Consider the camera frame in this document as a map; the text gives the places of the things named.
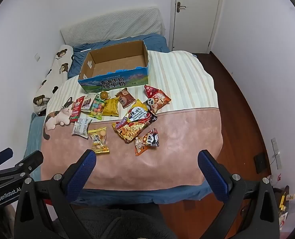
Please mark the silver white snack packet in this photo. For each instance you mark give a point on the silver white snack packet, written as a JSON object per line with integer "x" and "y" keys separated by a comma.
{"x": 81, "y": 127}

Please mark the colourful candy balls bag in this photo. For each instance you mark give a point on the colourful candy balls bag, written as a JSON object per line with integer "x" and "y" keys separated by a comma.
{"x": 97, "y": 108}

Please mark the dark grey fleece clothing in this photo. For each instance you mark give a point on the dark grey fleece clothing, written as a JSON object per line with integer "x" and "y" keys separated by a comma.
{"x": 127, "y": 221}

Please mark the printed cat blanket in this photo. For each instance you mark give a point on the printed cat blanket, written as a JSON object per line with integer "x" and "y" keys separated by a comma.
{"x": 174, "y": 134}

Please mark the chocolate stick packet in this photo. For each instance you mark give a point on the chocolate stick packet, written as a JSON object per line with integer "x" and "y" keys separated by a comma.
{"x": 87, "y": 102}

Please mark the yellow snack packet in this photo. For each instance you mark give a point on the yellow snack packet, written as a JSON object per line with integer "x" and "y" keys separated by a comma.
{"x": 111, "y": 107}

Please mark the yellow biscuit packet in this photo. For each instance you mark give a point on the yellow biscuit packet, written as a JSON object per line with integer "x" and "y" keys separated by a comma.
{"x": 99, "y": 139}

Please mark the bear print long pillow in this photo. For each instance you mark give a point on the bear print long pillow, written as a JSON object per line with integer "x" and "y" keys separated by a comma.
{"x": 58, "y": 64}

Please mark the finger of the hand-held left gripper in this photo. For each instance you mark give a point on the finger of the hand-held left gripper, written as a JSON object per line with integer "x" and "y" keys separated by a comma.
{"x": 2, "y": 155}
{"x": 29, "y": 161}

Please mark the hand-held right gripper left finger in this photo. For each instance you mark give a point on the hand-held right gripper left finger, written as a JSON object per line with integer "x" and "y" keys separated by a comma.
{"x": 81, "y": 176}

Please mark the black square box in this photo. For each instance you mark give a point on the black square box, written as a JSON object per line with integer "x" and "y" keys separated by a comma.
{"x": 259, "y": 163}

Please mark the red triangular snack packet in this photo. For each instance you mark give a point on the red triangular snack packet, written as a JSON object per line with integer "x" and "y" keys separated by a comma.
{"x": 149, "y": 90}

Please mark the white wall socket plate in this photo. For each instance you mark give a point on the white wall socket plate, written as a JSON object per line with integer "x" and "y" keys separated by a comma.
{"x": 277, "y": 154}

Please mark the white door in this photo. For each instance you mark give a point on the white door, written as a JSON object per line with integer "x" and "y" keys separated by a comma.
{"x": 194, "y": 17}

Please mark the round pastry packet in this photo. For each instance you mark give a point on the round pastry packet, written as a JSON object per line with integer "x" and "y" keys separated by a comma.
{"x": 104, "y": 95}

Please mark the cardboard box blue print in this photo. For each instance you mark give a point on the cardboard box blue print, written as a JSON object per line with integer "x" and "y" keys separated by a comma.
{"x": 112, "y": 84}

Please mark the brown snack packet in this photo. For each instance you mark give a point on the brown snack packet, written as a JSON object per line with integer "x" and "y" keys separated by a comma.
{"x": 125, "y": 97}

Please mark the yellow chip packet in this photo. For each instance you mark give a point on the yellow chip packet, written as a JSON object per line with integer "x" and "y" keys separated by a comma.
{"x": 137, "y": 104}

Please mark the grey cushion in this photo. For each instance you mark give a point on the grey cushion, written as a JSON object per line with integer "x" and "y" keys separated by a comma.
{"x": 112, "y": 27}

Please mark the white wall outlet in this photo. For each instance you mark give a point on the white wall outlet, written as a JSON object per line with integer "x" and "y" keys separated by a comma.
{"x": 37, "y": 57}

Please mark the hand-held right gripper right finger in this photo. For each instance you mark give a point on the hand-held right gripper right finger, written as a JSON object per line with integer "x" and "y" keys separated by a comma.
{"x": 212, "y": 176}

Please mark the yellow small objects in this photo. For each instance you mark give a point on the yellow small objects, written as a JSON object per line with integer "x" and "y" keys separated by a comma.
{"x": 288, "y": 199}

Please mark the instant noodle packet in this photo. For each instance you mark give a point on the instant noodle packet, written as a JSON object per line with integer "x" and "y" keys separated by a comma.
{"x": 132, "y": 129}

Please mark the orange panda snack packet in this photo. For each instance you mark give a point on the orange panda snack packet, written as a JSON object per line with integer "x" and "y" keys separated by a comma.
{"x": 147, "y": 140}
{"x": 160, "y": 99}

